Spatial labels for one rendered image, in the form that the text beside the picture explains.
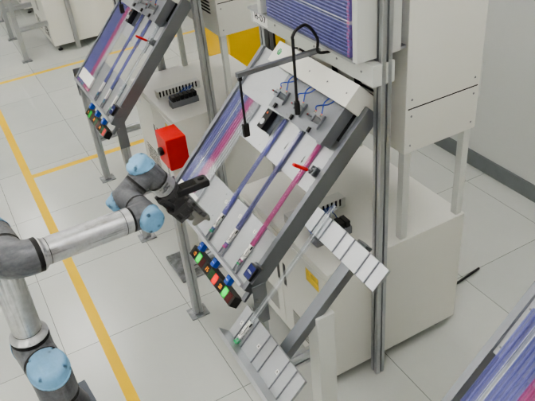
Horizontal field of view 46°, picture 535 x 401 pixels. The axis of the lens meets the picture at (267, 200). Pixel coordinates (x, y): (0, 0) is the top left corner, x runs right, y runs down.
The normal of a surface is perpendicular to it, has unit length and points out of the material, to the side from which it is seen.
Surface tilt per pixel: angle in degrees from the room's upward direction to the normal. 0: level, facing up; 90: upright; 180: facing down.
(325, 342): 90
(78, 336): 0
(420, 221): 0
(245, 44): 90
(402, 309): 90
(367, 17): 90
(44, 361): 8
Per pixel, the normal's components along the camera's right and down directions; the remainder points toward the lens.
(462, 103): 0.48, 0.47
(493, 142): -0.87, 0.34
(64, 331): -0.09, -0.82
